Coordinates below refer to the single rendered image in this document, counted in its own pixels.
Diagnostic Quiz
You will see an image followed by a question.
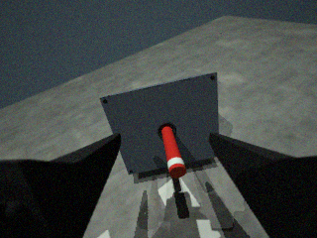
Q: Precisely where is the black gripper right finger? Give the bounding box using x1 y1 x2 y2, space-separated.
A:
208 133 317 238

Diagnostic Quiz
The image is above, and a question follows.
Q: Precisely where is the dark grey sloped panel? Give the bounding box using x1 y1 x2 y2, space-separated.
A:
100 72 219 175

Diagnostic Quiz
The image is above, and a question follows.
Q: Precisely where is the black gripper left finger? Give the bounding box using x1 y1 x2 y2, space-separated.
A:
0 133 121 238

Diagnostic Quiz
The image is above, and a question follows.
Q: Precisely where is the dark red peg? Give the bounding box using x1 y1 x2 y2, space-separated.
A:
160 124 186 178

